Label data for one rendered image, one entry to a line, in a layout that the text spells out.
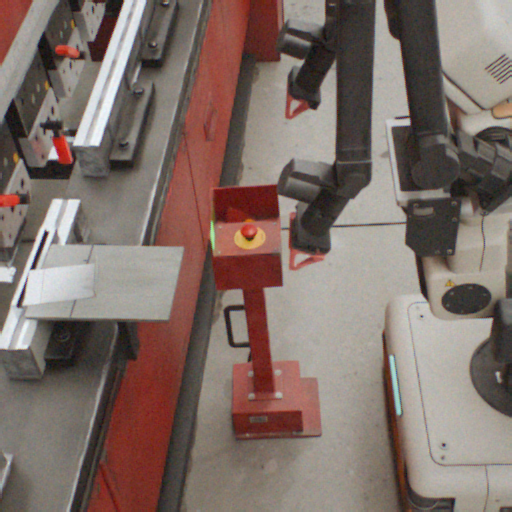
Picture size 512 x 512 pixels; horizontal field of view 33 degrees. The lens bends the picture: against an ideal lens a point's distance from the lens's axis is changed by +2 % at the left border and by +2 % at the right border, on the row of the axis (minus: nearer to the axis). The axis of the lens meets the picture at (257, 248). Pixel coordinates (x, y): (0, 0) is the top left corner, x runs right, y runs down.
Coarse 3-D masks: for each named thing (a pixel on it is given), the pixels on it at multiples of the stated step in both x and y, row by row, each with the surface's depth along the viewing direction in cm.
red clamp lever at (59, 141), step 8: (48, 128) 155; (56, 128) 155; (56, 136) 157; (64, 136) 158; (56, 144) 158; (64, 144) 158; (56, 152) 160; (64, 152) 159; (64, 160) 161; (72, 160) 162
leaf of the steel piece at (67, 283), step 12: (96, 264) 162; (48, 276) 163; (60, 276) 163; (72, 276) 163; (84, 276) 162; (96, 276) 161; (48, 288) 161; (60, 288) 161; (72, 288) 161; (84, 288) 160; (96, 288) 160; (48, 300) 159; (60, 300) 159
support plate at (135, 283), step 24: (48, 264) 166; (72, 264) 165; (120, 264) 164; (144, 264) 164; (168, 264) 163; (120, 288) 160; (144, 288) 159; (168, 288) 159; (48, 312) 157; (96, 312) 156; (120, 312) 156; (144, 312) 155; (168, 312) 155
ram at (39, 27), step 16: (0, 0) 140; (16, 0) 146; (32, 0) 153; (48, 0) 161; (0, 16) 140; (16, 16) 146; (48, 16) 161; (0, 32) 140; (16, 32) 147; (32, 32) 154; (0, 48) 140; (32, 48) 153; (0, 64) 140; (16, 64) 147; (16, 80) 147; (0, 112) 140
